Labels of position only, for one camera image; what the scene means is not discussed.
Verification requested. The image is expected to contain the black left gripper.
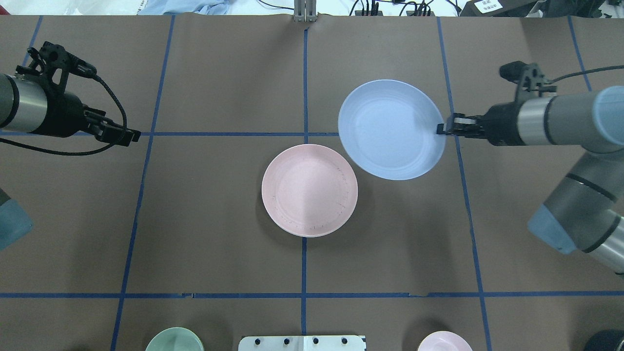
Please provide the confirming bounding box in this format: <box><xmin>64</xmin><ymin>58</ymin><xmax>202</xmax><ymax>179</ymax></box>
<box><xmin>41</xmin><ymin>92</ymin><xmax>142</xmax><ymax>147</ymax></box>

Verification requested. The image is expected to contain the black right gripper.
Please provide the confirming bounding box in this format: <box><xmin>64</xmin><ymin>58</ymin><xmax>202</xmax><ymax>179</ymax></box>
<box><xmin>436</xmin><ymin>102</ymin><xmax>521</xmax><ymax>146</ymax></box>

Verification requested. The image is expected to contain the blue plate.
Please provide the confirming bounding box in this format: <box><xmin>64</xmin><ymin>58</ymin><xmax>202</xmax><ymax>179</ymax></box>
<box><xmin>337</xmin><ymin>79</ymin><xmax>446</xmax><ymax>181</ymax></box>

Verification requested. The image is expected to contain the pink plate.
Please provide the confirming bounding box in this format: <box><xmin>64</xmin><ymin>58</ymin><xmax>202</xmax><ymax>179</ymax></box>
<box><xmin>261</xmin><ymin>144</ymin><xmax>358</xmax><ymax>238</ymax></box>

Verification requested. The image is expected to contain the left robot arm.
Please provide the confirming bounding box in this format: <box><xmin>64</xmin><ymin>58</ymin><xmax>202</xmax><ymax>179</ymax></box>
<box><xmin>0</xmin><ymin>74</ymin><xmax>141</xmax><ymax>250</ymax></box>

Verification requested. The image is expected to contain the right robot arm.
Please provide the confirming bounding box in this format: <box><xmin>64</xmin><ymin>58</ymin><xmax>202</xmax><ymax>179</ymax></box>
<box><xmin>435</xmin><ymin>86</ymin><xmax>624</xmax><ymax>277</ymax></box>

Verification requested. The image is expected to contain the clear plastic bag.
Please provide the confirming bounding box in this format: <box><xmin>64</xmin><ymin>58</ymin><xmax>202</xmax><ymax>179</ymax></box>
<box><xmin>64</xmin><ymin>0</ymin><xmax>149</xmax><ymax>16</ymax></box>

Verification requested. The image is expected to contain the light blue cloth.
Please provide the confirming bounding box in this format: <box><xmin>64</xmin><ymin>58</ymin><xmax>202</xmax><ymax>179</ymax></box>
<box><xmin>137</xmin><ymin>0</ymin><xmax>230</xmax><ymax>16</ymax></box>

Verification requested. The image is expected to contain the pink bowl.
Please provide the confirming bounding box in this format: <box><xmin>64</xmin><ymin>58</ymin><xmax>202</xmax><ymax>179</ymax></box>
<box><xmin>417</xmin><ymin>331</ymin><xmax>472</xmax><ymax>351</ymax></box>

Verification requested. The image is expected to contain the green bowl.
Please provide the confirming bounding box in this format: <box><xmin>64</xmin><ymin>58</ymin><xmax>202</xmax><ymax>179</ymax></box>
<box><xmin>145</xmin><ymin>327</ymin><xmax>205</xmax><ymax>351</ymax></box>

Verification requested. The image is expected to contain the dark blue pot with lid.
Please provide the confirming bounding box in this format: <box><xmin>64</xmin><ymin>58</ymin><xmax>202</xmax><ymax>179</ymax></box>
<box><xmin>583</xmin><ymin>329</ymin><xmax>624</xmax><ymax>351</ymax></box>

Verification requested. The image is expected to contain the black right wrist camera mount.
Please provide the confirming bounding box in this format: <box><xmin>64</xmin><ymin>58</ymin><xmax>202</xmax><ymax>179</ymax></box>
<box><xmin>499</xmin><ymin>61</ymin><xmax>558</xmax><ymax>104</ymax></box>

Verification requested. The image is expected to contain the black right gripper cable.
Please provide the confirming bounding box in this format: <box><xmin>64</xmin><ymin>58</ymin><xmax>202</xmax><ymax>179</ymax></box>
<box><xmin>548</xmin><ymin>65</ymin><xmax>624</xmax><ymax>84</ymax></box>

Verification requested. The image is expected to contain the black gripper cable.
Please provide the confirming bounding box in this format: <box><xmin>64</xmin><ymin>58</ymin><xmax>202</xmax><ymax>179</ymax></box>
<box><xmin>0</xmin><ymin>73</ymin><xmax>128</xmax><ymax>156</ymax></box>
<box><xmin>548</xmin><ymin>65</ymin><xmax>624</xmax><ymax>84</ymax></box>

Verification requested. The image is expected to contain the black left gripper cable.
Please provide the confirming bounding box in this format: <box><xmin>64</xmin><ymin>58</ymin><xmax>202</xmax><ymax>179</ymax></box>
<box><xmin>0</xmin><ymin>73</ymin><xmax>128</xmax><ymax>156</ymax></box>

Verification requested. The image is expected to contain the aluminium frame post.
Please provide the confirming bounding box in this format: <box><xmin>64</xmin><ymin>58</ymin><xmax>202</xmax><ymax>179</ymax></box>
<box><xmin>293</xmin><ymin>0</ymin><xmax>318</xmax><ymax>23</ymax></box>

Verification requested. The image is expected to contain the white camera stand pillar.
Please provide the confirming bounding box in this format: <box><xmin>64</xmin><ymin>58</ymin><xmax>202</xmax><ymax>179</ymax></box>
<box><xmin>238</xmin><ymin>335</ymin><xmax>367</xmax><ymax>351</ymax></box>

